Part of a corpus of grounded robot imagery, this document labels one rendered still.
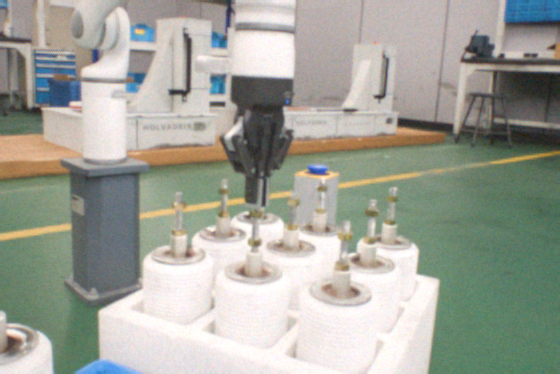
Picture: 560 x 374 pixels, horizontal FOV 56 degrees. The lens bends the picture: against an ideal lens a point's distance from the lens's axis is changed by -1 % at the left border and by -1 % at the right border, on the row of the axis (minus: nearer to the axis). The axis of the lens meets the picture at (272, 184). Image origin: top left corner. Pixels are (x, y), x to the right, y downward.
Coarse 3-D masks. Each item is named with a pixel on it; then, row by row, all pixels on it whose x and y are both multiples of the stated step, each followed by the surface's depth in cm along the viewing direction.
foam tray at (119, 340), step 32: (416, 288) 85; (128, 320) 69; (160, 320) 69; (288, 320) 73; (416, 320) 73; (128, 352) 70; (160, 352) 67; (192, 352) 65; (224, 352) 63; (256, 352) 62; (288, 352) 64; (384, 352) 64; (416, 352) 75
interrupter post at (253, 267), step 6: (246, 252) 67; (252, 252) 67; (258, 252) 67; (246, 258) 67; (252, 258) 67; (258, 258) 67; (246, 264) 67; (252, 264) 67; (258, 264) 67; (246, 270) 67; (252, 270) 67; (258, 270) 67
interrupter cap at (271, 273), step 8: (232, 264) 70; (240, 264) 70; (264, 264) 71; (272, 264) 70; (224, 272) 67; (232, 272) 67; (240, 272) 68; (264, 272) 68; (272, 272) 68; (280, 272) 68; (240, 280) 65; (248, 280) 64; (256, 280) 65; (264, 280) 65; (272, 280) 65
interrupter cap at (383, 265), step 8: (352, 256) 76; (376, 256) 76; (352, 264) 72; (360, 264) 73; (376, 264) 74; (384, 264) 73; (392, 264) 73; (360, 272) 70; (368, 272) 70; (376, 272) 70; (384, 272) 70
